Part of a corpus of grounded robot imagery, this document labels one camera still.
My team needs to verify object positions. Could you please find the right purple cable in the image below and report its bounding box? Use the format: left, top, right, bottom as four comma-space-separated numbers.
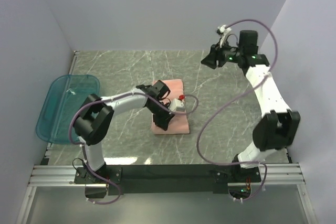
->
196, 18, 278, 202

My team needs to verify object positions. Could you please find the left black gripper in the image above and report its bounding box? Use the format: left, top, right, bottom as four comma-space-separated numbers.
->
148, 102, 175, 132

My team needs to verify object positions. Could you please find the purple cable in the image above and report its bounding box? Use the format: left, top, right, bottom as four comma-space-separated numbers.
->
196, 18, 278, 202
68, 91, 199, 205

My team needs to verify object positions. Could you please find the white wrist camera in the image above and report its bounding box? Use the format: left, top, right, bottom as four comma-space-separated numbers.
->
216, 25, 232, 48
168, 95, 186, 112

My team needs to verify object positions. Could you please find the teal plastic tray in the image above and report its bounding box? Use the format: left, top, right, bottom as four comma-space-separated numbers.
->
36, 74, 100, 145

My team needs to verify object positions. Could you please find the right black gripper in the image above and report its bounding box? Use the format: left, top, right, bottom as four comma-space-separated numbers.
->
200, 37, 243, 70

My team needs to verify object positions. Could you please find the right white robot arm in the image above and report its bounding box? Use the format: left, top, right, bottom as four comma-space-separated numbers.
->
201, 28, 301, 182

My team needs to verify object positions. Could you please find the pink towel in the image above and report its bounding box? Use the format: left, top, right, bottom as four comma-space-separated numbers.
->
151, 79, 190, 135

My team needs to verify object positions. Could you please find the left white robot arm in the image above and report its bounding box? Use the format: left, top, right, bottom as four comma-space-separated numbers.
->
70, 80, 176, 183

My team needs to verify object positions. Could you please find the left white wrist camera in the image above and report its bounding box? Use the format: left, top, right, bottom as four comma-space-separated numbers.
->
168, 95, 186, 112

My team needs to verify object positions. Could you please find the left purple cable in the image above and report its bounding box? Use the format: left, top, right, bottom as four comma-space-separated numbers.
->
68, 91, 199, 205

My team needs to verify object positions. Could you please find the black base bar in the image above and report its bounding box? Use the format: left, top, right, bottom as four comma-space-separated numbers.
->
86, 164, 262, 198

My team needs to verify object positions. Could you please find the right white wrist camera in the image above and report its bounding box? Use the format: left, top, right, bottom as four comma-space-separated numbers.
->
216, 25, 232, 48

